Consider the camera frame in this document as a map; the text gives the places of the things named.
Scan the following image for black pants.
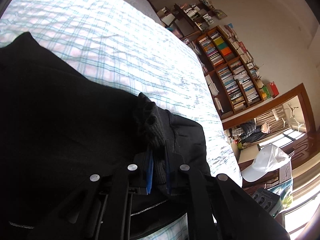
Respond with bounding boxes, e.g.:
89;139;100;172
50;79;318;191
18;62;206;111
1;33;210;239

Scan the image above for white baseball cap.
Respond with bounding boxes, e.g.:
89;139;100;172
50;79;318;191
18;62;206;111
241;144;291;183

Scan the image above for wooden bookshelf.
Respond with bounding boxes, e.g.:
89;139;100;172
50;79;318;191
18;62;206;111
195;24;273;120

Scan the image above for plaid bed sheet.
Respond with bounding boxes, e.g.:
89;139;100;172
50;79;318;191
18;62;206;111
0;0;243;240

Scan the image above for dark wooden desk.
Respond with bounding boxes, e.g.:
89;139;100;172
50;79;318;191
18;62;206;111
157;0;227;40

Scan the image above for wooden door frame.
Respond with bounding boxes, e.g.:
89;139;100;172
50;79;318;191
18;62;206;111
222;83;317;132

